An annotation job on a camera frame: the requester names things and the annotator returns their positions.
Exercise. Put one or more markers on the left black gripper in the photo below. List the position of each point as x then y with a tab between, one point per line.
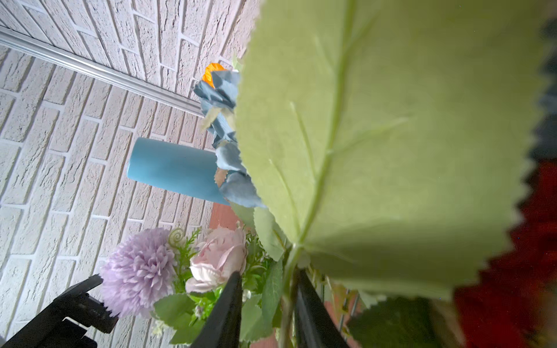
65	321

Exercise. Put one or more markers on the orange gerbera stem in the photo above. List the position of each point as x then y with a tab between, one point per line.
390	139

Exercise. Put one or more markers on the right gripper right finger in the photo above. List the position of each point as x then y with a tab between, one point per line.
314	327

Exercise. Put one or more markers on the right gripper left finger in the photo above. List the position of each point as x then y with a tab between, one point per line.
222	329

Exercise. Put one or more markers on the white lilac mixed bouquet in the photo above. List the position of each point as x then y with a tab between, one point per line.
174	279

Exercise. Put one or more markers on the teal ceramic vase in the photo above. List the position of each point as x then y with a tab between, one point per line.
181	169

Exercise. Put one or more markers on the dusty blue rose bouquet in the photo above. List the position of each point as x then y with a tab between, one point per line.
218	101

